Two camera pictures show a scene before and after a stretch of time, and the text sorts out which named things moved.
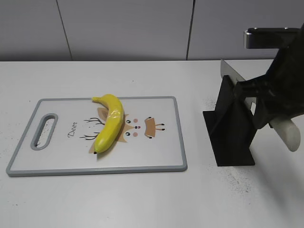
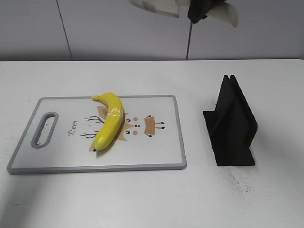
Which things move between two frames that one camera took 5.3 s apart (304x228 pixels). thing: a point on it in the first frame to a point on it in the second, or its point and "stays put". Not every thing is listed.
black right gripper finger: (266, 111) to (198, 9)
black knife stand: (231, 127) stays put
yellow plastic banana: (112, 124) stays put
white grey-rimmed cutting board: (60, 138) stays put
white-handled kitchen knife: (288, 130) to (221, 11)
